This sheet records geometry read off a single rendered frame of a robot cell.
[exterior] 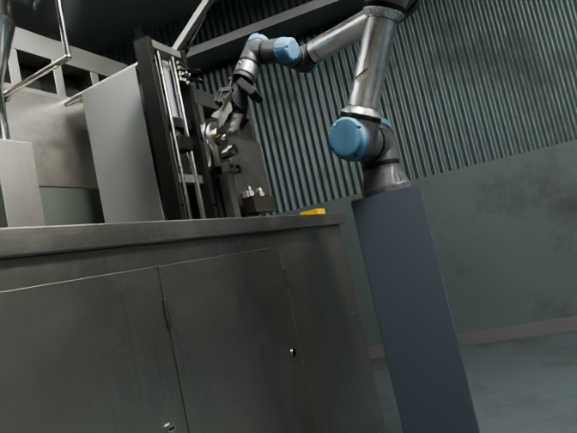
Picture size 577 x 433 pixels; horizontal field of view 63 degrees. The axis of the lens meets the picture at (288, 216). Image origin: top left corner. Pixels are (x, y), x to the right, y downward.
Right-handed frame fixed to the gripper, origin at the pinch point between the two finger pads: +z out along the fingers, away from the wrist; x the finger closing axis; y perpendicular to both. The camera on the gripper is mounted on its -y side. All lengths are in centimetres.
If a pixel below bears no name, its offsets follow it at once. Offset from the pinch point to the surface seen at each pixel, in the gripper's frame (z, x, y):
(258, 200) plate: 6.7, -36.7, 12.3
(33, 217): 48, 37, 5
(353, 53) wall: -149, -127, 68
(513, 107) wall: -131, -175, -29
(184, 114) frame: 4.2, 14.1, 2.1
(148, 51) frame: -4.4, 30.8, 4.2
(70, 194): 33, 15, 40
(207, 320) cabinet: 56, 10, -33
